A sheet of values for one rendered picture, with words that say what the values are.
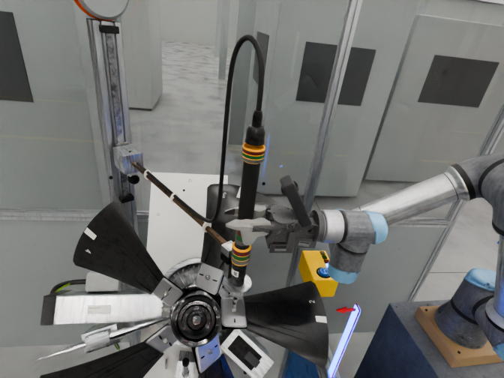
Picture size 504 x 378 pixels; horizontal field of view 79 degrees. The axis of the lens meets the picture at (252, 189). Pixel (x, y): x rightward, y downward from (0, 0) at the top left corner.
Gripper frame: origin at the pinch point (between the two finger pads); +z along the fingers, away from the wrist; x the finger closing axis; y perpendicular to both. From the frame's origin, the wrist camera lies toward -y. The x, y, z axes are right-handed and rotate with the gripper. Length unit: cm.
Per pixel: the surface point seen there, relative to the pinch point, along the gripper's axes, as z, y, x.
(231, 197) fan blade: -1.8, 7.3, 19.3
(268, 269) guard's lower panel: -33, 84, 70
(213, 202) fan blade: 2.9, 10.4, 21.2
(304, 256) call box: -35, 42, 33
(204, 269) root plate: 4.8, 23.6, 8.3
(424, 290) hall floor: -186, 147, 110
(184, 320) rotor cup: 9.0, 26.6, -5.2
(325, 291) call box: -40, 47, 21
